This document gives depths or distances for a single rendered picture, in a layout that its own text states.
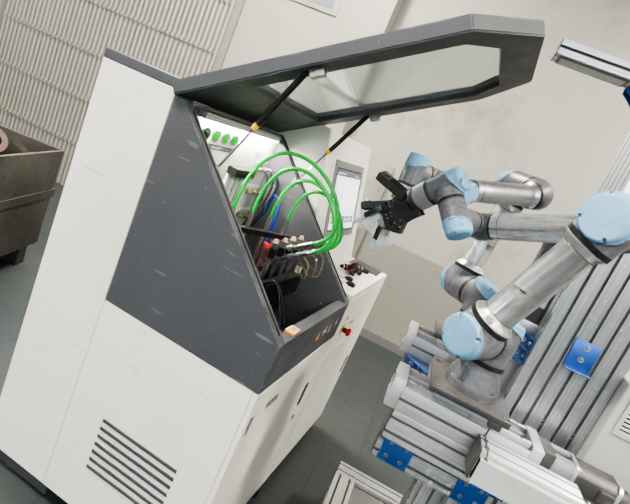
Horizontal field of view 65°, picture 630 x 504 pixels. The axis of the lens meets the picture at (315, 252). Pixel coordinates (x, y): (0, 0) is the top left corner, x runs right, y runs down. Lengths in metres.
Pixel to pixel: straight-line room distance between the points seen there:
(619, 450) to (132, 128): 1.67
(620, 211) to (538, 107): 3.38
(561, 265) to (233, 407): 0.94
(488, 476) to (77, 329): 1.28
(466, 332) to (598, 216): 0.39
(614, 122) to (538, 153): 0.58
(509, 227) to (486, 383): 0.42
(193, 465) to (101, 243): 0.73
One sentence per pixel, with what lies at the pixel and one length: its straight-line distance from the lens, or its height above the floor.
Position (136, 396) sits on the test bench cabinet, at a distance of 1.69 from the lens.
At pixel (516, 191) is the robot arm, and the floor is 1.60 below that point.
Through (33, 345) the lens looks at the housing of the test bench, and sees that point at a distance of 1.94.
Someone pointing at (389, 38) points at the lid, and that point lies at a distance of 1.29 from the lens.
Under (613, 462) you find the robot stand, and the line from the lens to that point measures 1.73.
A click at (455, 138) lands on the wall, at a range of 4.44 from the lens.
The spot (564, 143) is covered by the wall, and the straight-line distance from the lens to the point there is 4.52.
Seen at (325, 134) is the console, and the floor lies 1.52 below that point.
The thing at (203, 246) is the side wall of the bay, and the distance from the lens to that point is 1.45.
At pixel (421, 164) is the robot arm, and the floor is 1.55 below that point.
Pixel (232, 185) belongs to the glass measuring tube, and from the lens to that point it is 1.83.
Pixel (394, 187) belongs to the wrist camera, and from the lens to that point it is 1.49.
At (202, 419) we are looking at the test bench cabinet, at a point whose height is 0.63.
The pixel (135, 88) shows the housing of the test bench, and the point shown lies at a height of 1.42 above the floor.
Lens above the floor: 1.51
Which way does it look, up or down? 12 degrees down
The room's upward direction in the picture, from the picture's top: 23 degrees clockwise
